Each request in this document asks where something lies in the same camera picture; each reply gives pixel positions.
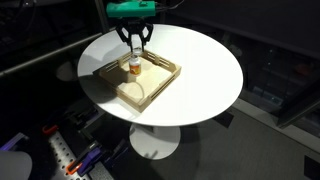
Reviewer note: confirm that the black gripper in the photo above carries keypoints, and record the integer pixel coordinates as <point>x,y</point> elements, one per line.
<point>135,23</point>

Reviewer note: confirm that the slotted wooden tray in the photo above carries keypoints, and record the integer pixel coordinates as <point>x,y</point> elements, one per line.
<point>146,85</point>

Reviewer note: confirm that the grey rounded robot base cover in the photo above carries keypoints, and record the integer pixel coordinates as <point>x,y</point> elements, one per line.
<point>13,166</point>

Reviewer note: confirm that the orange pill bottle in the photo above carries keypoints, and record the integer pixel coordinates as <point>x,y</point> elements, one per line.
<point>135,66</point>

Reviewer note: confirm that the grey round floor disc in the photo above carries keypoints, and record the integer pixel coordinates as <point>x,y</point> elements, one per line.
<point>65,71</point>

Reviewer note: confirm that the purple clamp with orange tip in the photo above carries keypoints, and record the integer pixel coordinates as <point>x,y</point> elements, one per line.
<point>50,129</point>
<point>85,160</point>

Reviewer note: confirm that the perforated metal breadboard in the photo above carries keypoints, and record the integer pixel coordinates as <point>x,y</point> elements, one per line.
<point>58,153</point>

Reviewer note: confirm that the blue storage bins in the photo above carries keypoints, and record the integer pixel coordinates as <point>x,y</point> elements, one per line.
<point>268,95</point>

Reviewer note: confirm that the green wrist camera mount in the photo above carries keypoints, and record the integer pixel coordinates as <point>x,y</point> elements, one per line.
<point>130,9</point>

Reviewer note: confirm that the grey metal upright post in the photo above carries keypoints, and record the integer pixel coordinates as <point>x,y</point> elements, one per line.
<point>101,16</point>

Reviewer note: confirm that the long grey metal rail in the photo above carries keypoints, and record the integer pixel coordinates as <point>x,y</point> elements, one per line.
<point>50,55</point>

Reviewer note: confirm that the white round table pedestal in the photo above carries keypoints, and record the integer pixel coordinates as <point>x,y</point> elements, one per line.
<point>155,141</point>

